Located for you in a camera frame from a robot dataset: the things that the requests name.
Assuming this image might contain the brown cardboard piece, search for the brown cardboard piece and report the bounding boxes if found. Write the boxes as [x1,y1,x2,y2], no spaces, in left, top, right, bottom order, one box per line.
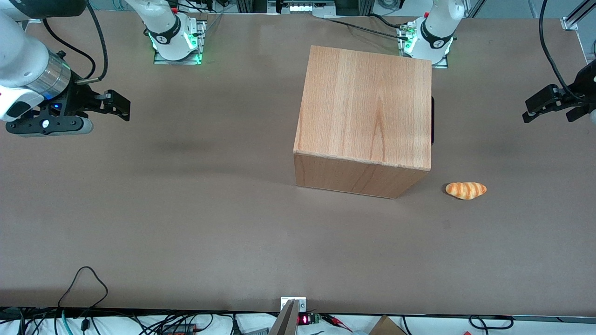
[369,315,407,335]

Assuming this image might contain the black flat looped cable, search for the black flat looped cable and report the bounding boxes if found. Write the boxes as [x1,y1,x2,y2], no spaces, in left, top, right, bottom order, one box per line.
[468,315,515,330]

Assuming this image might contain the orange striped croissant bread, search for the orange striped croissant bread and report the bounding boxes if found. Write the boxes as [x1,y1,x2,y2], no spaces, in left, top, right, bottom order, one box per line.
[446,181,487,200]

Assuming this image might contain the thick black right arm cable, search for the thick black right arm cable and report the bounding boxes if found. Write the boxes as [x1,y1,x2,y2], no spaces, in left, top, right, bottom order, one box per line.
[76,1,109,85]

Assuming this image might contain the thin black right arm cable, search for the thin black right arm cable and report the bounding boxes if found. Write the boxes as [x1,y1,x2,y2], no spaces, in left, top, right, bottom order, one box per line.
[43,18,97,79]

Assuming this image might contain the aluminium extrusion profile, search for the aluminium extrusion profile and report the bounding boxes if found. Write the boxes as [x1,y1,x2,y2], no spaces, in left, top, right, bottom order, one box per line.
[561,0,596,31]

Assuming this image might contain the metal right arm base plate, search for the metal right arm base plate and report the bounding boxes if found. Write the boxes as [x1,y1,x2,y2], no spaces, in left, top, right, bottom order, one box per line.
[153,20,208,65]

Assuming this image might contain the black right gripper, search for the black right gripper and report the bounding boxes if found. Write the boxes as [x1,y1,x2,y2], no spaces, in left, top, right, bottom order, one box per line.
[35,84,131,122]

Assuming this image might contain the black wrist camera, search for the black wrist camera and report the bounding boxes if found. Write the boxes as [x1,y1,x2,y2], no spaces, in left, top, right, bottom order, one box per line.
[6,116,94,137]
[566,106,596,124]

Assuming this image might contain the small metal bracket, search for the small metal bracket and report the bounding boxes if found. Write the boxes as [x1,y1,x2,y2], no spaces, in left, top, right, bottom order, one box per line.
[280,296,307,313]

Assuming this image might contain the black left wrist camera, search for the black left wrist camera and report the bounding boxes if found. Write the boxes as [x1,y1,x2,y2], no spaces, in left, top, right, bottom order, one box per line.
[566,106,596,124]

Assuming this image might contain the lit white device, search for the lit white device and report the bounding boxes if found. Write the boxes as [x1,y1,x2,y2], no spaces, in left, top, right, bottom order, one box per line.
[278,0,337,15]

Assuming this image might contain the long black table cable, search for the long black table cable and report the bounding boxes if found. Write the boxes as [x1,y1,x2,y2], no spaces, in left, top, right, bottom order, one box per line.
[325,17,416,41]

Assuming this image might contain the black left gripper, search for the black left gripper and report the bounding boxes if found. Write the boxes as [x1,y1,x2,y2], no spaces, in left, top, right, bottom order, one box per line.
[522,60,596,124]

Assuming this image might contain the grey wooden post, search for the grey wooden post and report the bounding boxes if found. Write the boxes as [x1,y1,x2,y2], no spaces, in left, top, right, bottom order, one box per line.
[268,299,299,335]

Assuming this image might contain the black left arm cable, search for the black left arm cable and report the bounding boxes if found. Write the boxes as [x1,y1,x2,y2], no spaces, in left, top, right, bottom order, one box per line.
[538,0,585,102]

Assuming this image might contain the short black table cable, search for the short black table cable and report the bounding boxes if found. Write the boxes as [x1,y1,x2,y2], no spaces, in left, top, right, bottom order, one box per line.
[369,13,411,28]

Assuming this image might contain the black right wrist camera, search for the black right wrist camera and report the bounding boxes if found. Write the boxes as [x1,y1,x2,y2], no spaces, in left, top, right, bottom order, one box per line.
[6,116,94,137]

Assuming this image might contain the light wooden drawer cabinet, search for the light wooden drawer cabinet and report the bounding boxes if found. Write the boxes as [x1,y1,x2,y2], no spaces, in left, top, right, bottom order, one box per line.
[293,45,433,199]

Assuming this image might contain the red clip wires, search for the red clip wires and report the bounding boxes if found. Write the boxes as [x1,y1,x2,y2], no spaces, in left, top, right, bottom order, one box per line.
[321,314,353,332]

